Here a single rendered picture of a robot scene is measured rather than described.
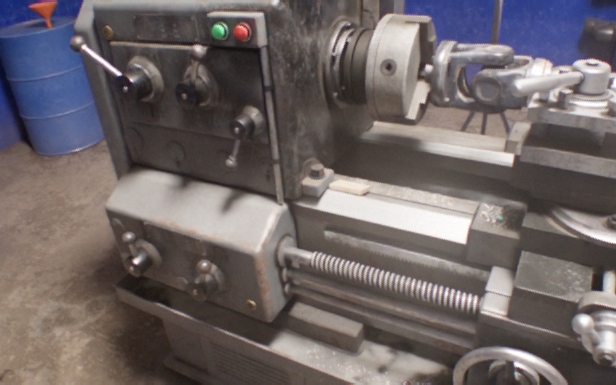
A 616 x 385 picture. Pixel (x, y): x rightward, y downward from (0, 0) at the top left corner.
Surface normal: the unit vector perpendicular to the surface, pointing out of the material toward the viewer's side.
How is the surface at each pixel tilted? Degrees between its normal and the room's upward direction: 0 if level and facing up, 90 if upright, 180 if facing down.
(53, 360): 0
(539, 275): 0
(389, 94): 97
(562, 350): 90
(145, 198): 32
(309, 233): 90
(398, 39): 41
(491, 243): 90
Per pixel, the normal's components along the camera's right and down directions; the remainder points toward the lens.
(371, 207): -0.33, -0.41
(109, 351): -0.07, -0.85
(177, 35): -0.48, 0.48
